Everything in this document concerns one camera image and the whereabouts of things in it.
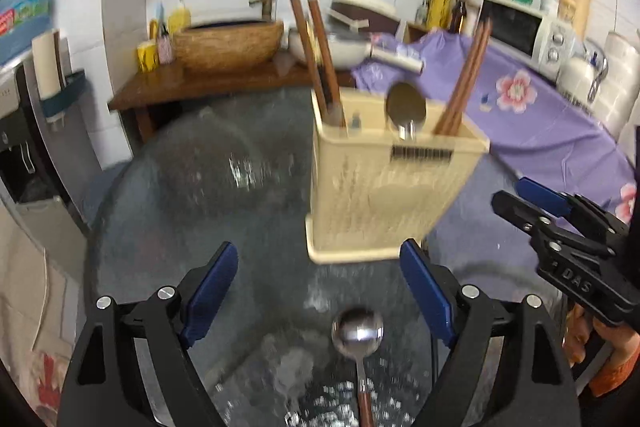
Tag brown glass bottle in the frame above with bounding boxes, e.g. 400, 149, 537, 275
450, 0, 468, 32

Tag white kettle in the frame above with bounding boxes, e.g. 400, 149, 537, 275
557, 57, 610, 105

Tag teal cup holder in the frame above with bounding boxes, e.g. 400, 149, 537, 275
40, 69, 88, 125

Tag bamboo faucet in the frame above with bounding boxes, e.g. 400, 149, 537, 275
248, 0, 277, 20

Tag small wooden box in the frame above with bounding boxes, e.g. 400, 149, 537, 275
402, 22, 431, 44

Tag yellow dish soap bottle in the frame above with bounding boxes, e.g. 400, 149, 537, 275
167, 0, 192, 35

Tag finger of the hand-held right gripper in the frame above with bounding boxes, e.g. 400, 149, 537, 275
516, 177, 628, 235
491, 190, 617, 259

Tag paper cup stack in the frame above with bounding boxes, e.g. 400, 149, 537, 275
32, 29, 68, 100

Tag large steel spoon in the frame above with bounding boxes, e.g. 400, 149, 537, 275
386, 82, 428, 140

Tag brown wooden chopstick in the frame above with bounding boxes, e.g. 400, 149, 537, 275
432, 21, 488, 135
442, 18, 494, 135

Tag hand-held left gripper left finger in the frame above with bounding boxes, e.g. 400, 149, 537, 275
57, 241, 240, 427

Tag wooden basin sink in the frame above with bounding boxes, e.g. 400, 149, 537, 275
172, 21, 285, 74

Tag brown chopsticks pair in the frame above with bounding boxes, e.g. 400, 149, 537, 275
288, 0, 331, 125

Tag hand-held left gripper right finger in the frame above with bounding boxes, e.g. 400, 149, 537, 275
399, 238, 583, 427

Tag cream perforated utensil holder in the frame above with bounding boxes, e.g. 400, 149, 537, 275
305, 89, 491, 264

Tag person's right hand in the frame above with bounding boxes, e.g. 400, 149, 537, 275
562, 303, 640, 399

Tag purple floral cloth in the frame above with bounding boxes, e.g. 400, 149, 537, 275
351, 29, 640, 228

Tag water dispenser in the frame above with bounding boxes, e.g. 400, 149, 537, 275
0, 57, 108, 228

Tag steel spoon with wooden handle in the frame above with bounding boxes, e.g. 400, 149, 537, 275
331, 307, 386, 427

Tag white and brown rice cooker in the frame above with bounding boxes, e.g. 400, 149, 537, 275
327, 0, 401, 38

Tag white paper rolls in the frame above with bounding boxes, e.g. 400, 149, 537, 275
602, 31, 640, 142

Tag white microwave oven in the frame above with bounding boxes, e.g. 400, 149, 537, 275
480, 0, 576, 78

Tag wooden counter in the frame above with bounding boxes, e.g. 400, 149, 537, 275
107, 57, 358, 142

